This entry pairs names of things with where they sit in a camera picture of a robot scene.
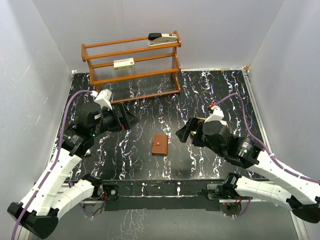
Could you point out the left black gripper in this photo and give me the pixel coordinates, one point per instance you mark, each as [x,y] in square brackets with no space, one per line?
[126,121]

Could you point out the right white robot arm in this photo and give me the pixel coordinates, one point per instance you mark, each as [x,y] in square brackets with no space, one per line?
[285,187]

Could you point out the black and beige stapler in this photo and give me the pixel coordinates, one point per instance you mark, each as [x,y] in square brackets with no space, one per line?
[155,39]

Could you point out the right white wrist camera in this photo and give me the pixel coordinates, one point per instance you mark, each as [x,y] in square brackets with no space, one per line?
[216,115]

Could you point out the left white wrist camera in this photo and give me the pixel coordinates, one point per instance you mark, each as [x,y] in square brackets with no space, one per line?
[102,98]

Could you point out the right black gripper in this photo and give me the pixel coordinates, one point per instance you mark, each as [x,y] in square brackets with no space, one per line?
[184,133]

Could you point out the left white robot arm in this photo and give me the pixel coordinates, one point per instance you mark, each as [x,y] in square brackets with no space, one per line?
[40,210]

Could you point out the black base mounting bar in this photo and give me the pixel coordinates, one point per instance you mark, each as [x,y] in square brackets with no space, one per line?
[181,194]

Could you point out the wooden three-tier shelf rack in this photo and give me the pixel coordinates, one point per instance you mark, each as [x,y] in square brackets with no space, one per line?
[155,73]

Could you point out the beige oval tray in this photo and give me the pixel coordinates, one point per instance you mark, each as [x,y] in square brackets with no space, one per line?
[204,120]

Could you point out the brown leather card holder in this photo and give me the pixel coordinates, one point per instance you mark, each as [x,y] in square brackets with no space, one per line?
[160,145]

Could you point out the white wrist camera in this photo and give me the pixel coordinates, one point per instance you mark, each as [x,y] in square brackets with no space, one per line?
[216,115]
[102,98]

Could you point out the white and red staples box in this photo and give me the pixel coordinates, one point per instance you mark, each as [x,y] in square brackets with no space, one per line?
[124,64]

